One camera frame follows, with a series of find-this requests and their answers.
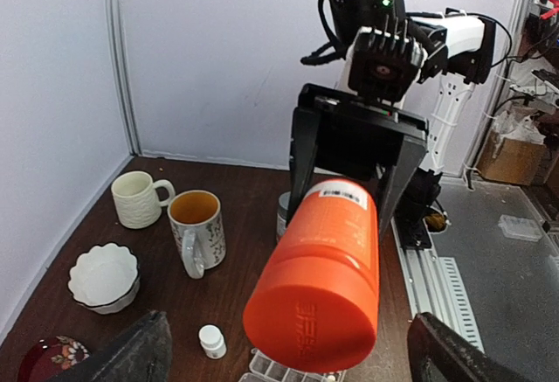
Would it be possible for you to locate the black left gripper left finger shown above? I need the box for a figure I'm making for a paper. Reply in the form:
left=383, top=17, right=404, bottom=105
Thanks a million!
left=51, top=310, right=173, bottom=382

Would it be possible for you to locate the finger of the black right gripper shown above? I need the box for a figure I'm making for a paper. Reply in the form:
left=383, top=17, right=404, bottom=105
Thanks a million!
left=286, top=107, right=321, bottom=225
left=376, top=135, right=426, bottom=242

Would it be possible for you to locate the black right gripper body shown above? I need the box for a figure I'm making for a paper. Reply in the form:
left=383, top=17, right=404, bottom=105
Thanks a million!
left=296, top=83, right=428, bottom=180

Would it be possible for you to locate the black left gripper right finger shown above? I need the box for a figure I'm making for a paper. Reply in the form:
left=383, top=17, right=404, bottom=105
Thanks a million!
left=407, top=312, right=526, bottom=382

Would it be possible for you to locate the clear plastic pill organizer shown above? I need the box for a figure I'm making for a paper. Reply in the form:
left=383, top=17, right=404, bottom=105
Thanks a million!
left=238, top=348, right=346, bottom=382

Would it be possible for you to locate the orange pill bottle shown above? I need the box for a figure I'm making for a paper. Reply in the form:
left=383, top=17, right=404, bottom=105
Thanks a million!
left=243, top=178, right=380, bottom=373

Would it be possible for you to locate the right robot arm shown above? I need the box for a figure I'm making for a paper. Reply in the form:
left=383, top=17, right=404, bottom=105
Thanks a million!
left=287, top=0, right=496, bottom=249

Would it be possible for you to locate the white pill bottle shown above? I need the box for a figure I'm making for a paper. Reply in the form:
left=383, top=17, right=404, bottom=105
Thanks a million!
left=198, top=324, right=227, bottom=359

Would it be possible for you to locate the white scalloped bowl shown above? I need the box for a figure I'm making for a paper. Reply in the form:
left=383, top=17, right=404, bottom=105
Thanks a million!
left=67, top=242, right=141, bottom=315

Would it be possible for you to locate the amber bottle grey cap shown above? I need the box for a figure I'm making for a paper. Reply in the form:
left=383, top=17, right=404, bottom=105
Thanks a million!
left=276, top=191, right=290, bottom=242

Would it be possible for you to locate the red floral plate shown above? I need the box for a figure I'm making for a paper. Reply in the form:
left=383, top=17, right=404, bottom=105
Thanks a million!
left=17, top=336, right=91, bottom=382

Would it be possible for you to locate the floral mug yellow inside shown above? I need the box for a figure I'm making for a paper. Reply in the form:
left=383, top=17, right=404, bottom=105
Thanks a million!
left=167, top=190, right=226, bottom=280

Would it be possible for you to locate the cream textured mug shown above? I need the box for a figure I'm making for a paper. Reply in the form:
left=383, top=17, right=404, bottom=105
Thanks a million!
left=111, top=170, right=176, bottom=230

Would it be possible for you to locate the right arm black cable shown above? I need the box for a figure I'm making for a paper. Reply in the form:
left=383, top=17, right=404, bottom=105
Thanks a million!
left=475, top=12, right=525, bottom=71

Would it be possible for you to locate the right aluminium frame post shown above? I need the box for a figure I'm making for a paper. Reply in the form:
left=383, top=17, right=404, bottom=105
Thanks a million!
left=105, top=0, right=141, bottom=156

